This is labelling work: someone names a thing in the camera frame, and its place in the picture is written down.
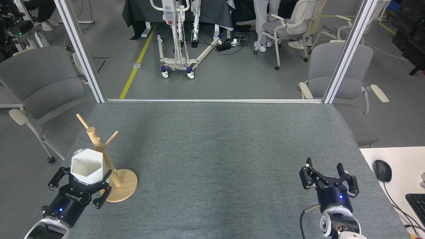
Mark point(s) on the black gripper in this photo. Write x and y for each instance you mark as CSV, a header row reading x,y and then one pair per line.
x,y
333,197
68,204

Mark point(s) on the black power strip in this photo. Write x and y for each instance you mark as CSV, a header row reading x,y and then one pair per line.
x,y
224,46

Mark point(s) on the white hexagonal cup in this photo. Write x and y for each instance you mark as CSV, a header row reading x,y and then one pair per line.
x,y
88,166

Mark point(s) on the wooden cup rack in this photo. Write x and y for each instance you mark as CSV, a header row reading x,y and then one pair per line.
x,y
124,186

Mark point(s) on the black keyboard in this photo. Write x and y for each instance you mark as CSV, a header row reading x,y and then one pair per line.
x,y
417,205

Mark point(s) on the grey office chair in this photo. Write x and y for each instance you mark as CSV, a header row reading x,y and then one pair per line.
x,y
43,83
335,63

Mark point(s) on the black computer mouse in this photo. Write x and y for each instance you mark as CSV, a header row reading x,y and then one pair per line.
x,y
382,170

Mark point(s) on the dark cloth covered table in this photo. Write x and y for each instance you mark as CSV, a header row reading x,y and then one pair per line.
x,y
142,11

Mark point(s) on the white stand on wheels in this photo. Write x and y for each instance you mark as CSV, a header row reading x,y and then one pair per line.
x,y
171,16

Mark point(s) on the silver frame post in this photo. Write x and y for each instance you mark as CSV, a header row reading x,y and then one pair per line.
x,y
81,49
348,49

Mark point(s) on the person's feet behind chair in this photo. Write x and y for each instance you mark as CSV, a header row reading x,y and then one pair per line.
x,y
297,44

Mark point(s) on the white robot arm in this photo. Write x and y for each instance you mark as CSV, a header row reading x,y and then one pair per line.
x,y
46,230
340,222

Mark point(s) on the person in white trousers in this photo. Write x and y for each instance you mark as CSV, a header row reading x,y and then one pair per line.
x,y
262,13

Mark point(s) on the person in black trousers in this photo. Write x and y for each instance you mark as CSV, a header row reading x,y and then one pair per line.
x,y
44,10

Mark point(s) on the white office chair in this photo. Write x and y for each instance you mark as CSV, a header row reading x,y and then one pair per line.
x,y
285,31
345,26

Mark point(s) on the equipment rack with green light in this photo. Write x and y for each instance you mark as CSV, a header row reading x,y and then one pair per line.
x,y
16,30

